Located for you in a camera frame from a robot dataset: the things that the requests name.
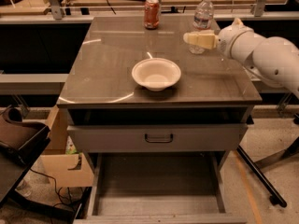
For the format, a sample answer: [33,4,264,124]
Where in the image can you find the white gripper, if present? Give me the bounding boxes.
[183,18,264,60]

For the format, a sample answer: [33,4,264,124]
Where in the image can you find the clear plastic water bottle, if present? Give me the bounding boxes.
[191,0,214,41]

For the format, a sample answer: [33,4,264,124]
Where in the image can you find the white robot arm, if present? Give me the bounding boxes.
[183,18,299,98]

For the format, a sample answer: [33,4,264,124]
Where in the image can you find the grey drawer cabinet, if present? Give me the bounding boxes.
[57,15,261,163]

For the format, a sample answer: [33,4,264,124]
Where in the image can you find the closed top grey drawer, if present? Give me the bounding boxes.
[67,124,248,153]

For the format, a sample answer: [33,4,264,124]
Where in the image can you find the open middle grey drawer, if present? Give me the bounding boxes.
[74,152,247,224]

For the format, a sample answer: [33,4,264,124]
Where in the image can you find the red soda can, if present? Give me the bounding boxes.
[144,0,160,29]

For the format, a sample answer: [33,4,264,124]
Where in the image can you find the white paper bowl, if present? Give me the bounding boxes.
[132,58,181,91]

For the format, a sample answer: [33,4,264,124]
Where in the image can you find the black tripod leg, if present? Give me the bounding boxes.
[236,146,287,208]

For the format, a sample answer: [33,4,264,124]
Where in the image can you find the cardboard box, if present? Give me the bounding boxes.
[41,105,94,188]

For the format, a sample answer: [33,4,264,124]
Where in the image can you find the dark brown chair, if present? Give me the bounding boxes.
[0,107,50,203]

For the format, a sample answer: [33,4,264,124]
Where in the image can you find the black drawer handle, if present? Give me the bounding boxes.
[144,133,174,144]

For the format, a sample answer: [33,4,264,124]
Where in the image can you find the black floor cable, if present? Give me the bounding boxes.
[29,167,82,213]

